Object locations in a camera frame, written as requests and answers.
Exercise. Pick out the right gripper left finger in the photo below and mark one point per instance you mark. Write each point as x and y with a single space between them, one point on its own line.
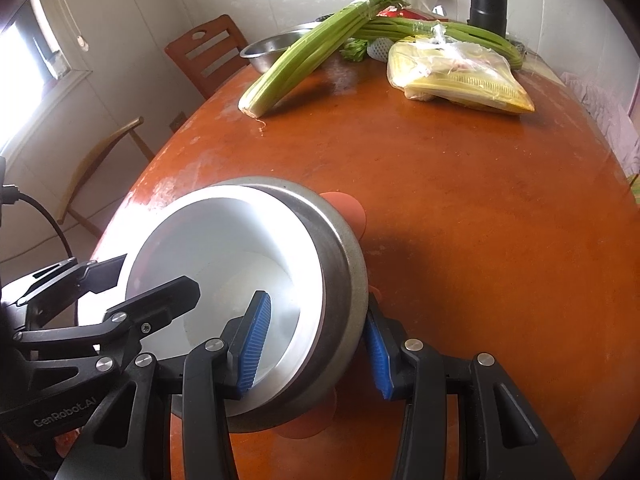
128 435

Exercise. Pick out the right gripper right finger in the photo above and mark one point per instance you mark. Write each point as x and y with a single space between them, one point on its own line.
500 436

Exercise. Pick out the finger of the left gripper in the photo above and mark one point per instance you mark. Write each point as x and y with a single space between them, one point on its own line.
123 327
68 280

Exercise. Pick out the stainless steel deep bowl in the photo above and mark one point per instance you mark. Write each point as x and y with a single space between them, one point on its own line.
281 393

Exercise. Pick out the orange bear-ear plastic plate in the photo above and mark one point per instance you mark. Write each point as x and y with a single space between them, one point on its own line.
322 414

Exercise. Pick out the brown wooden slat chair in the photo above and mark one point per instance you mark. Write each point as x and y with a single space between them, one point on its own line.
209 54

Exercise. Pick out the steel mixing bowl far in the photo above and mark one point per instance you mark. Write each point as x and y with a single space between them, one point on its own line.
264 53

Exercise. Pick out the celery bunch front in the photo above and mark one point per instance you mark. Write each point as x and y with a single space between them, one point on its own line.
306 55

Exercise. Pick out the celery bunch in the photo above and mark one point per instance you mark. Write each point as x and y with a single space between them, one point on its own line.
306 55
400 28

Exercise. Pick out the pink cloth on chair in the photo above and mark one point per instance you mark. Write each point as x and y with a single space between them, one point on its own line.
611 119

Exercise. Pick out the white foam-netted fruit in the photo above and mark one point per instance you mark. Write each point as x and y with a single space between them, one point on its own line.
379 49

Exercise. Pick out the yellow noodles plastic bag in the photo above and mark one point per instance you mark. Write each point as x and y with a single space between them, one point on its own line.
468 74

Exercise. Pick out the celery bunch rear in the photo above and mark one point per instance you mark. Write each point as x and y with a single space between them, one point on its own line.
400 28

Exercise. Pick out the low wall socket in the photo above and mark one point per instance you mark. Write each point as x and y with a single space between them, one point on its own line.
178 122

